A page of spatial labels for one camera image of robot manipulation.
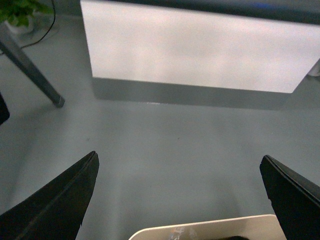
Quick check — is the beige laundry hamper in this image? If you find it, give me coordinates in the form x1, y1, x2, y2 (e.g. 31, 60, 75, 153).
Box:
130, 214, 286, 240

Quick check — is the black object at edge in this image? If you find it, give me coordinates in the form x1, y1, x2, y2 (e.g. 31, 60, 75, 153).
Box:
0, 94, 10, 125

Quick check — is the green potted plant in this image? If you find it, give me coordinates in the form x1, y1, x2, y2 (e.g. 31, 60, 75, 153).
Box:
0, 0, 54, 29

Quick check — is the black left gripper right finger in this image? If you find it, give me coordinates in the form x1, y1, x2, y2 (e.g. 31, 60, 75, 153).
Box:
259, 155, 320, 240

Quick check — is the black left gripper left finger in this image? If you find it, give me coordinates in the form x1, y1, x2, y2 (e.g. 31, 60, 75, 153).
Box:
0, 151, 100, 240

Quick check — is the black printed t-shirt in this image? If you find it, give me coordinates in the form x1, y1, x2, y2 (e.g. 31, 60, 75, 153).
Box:
219, 235, 249, 240

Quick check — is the black cable on floor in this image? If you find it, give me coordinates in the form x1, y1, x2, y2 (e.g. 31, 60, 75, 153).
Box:
19, 0, 56, 50

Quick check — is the white box cabinet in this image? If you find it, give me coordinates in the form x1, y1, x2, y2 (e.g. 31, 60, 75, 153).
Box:
80, 0, 320, 110

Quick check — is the grey metal stand leg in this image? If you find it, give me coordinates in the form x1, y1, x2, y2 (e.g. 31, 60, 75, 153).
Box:
0, 23, 65, 108

